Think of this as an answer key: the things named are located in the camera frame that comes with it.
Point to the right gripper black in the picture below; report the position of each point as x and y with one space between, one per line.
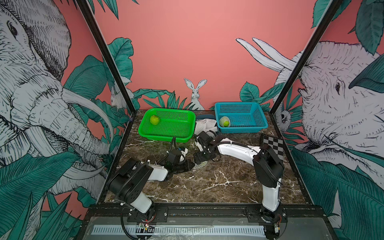
197 156

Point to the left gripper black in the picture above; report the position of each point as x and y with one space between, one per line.
187 168

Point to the white foam net sleeve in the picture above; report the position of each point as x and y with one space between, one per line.
201 165
222 119

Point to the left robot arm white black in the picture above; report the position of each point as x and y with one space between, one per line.
128 182

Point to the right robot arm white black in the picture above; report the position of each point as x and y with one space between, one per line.
269 168

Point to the stack of white foam nets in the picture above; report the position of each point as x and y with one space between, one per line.
206 125

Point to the dark blue small bin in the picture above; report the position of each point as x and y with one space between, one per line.
205 116

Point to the bright green plastic basket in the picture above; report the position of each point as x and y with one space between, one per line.
178 124

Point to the teal plastic basket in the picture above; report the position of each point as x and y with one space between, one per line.
244 117

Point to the black white checkerboard plate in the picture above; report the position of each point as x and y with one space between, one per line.
276 143

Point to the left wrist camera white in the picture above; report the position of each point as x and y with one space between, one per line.
183 151

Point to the white slotted cable duct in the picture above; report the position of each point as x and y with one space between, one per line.
173 230

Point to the black front mounting rail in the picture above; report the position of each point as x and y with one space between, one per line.
163 212

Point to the black left frame post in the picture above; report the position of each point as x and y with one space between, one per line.
97 34

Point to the black frame post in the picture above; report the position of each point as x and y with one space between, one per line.
325 20
97 34

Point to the black right frame post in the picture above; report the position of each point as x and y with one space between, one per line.
325 20

